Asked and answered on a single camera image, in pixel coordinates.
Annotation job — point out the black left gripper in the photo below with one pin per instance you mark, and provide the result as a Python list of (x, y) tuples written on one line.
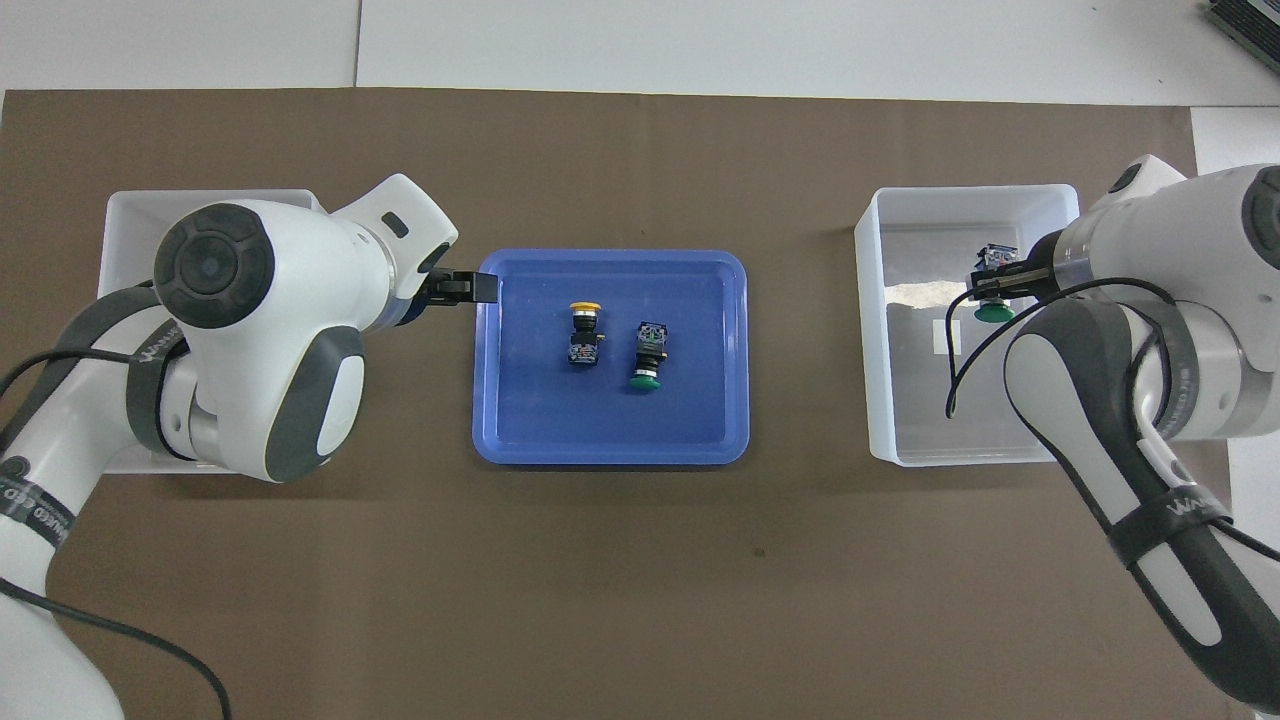
[(450, 286)]

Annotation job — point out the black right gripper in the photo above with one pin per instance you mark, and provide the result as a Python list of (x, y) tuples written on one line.
[(1047, 265)]

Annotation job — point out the green push button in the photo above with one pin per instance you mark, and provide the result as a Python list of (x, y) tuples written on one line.
[(648, 378), (995, 313)]

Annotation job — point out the yellow push button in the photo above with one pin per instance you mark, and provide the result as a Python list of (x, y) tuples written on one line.
[(584, 335)]

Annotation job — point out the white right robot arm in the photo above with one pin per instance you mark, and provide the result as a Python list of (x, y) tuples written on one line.
[(1180, 330)]

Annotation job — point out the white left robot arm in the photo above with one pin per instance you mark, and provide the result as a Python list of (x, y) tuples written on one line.
[(260, 350)]

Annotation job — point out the white paper label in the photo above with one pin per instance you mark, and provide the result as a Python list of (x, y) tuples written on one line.
[(953, 330)]

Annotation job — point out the blue plastic tray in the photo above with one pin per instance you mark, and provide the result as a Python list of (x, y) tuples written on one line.
[(520, 400)]

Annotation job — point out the translucent white plastic box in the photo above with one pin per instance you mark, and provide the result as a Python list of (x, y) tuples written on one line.
[(900, 400), (130, 230)]

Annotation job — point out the brown paper mat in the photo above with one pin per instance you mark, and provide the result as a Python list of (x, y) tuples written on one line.
[(620, 600)]

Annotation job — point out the grey ribbed device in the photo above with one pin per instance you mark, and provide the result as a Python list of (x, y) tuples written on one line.
[(1250, 18)]

